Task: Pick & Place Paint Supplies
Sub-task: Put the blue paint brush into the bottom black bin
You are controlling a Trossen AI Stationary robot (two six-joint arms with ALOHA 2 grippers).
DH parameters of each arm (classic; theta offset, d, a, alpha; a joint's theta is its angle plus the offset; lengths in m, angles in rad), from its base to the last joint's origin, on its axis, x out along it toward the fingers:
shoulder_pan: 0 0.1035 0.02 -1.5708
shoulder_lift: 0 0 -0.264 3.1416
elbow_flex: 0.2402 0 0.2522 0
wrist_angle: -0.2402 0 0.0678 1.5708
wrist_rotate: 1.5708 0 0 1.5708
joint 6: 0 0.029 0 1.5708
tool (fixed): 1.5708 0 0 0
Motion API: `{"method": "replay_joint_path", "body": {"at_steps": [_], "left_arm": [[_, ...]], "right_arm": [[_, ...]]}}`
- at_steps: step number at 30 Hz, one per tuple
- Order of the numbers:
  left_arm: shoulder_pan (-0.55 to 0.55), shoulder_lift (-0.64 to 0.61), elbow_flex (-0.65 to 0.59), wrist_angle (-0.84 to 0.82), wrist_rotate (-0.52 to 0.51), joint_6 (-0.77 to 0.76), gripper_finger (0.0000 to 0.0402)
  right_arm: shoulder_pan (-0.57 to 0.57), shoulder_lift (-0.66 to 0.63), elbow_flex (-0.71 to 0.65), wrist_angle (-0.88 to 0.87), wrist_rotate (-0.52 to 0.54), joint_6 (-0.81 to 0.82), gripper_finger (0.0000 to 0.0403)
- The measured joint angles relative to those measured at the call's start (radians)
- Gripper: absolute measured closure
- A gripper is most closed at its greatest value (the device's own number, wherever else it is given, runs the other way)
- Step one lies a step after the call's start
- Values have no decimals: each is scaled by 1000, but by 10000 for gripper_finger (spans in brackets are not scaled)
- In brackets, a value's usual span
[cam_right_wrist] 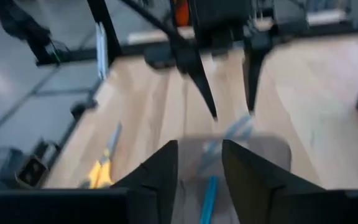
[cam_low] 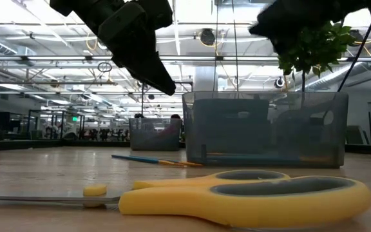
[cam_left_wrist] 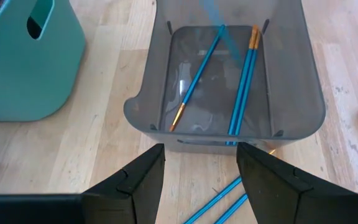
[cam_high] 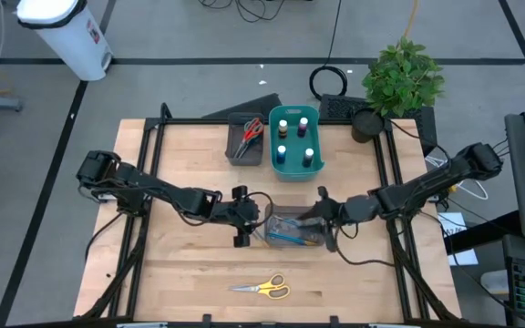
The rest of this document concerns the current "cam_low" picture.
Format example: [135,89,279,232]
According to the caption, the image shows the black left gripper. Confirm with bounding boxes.
[97,1,177,97]

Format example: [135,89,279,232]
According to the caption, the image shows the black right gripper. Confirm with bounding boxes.
[249,0,344,55]

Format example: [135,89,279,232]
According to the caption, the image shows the yellow handled scissors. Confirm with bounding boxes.
[0,169,371,229]

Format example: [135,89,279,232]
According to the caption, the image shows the green potted plant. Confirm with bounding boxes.
[277,22,357,110]

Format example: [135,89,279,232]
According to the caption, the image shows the grey translucent plastic bin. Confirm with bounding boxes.
[182,91,350,169]
[128,117,183,151]

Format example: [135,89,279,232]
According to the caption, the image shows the teal plastic bin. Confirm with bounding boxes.
[194,98,270,155]

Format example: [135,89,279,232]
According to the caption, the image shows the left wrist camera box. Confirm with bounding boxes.
[137,0,173,30]

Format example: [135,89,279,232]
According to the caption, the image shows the thin dark slanted cable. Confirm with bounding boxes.
[338,15,371,93]

